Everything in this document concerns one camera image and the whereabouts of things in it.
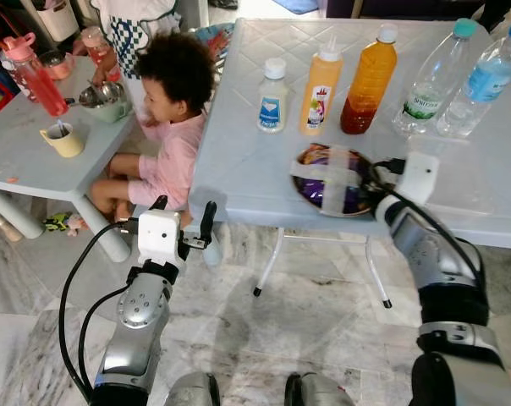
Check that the pink cup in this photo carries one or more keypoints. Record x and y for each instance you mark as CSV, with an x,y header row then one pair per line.
x,y
58,66

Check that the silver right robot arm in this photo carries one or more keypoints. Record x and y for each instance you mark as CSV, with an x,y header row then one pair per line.
x,y
433,254

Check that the pink translucent bottle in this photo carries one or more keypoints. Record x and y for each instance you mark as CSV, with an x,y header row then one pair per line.
x,y
101,57

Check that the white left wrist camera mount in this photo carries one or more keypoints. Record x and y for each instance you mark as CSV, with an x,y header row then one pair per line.
x,y
158,237

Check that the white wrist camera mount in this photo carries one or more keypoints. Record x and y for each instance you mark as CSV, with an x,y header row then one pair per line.
x,y
158,237
420,178

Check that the small white bottle blue label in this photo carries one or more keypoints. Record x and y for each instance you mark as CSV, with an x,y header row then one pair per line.
x,y
273,106

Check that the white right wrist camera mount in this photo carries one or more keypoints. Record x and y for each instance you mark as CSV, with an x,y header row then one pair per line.
x,y
420,178

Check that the person in checked clothes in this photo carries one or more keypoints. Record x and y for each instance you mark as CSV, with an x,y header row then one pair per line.
x,y
129,38

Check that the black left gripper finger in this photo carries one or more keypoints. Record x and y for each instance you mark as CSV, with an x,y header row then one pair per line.
x,y
159,204
208,222

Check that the metal bowl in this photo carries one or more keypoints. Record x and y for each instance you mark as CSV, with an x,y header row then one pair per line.
x,y
101,93

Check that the pale green bowl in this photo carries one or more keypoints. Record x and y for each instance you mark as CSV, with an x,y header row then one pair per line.
x,y
113,112

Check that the large grey folding table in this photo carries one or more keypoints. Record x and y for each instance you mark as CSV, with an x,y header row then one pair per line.
x,y
467,178

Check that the yellow mug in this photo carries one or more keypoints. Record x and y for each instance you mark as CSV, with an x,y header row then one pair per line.
x,y
65,144

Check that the silver robot leg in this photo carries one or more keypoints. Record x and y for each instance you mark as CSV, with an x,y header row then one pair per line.
x,y
192,391
319,391

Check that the orange juice bottle white cap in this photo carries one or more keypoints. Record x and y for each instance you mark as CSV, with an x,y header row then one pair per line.
x,y
370,80

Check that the child in pink clothes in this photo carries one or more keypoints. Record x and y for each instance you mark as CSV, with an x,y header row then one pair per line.
x,y
175,161

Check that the clear water bottle green label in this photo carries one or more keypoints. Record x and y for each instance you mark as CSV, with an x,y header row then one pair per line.
x,y
425,101

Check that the green yellow toy figure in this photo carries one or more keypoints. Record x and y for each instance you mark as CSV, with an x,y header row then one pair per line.
x,y
65,223

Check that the red drinking bottle pink lid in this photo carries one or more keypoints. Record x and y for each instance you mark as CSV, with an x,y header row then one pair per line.
x,y
42,89

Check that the silver right robot leg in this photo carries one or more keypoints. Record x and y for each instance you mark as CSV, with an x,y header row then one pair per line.
x,y
319,391

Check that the yellow squeeze bottle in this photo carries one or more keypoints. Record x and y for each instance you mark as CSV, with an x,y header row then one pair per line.
x,y
321,93

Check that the silver left robot leg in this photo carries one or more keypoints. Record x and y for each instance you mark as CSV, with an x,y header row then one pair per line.
x,y
192,391

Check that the small pale blue plastic table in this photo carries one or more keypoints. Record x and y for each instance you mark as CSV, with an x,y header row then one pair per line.
x,y
19,161

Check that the clear water bottle blue label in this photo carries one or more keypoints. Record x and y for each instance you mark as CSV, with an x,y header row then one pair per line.
x,y
488,80

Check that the covered plate purple food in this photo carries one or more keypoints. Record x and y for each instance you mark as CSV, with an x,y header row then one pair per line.
x,y
357,194

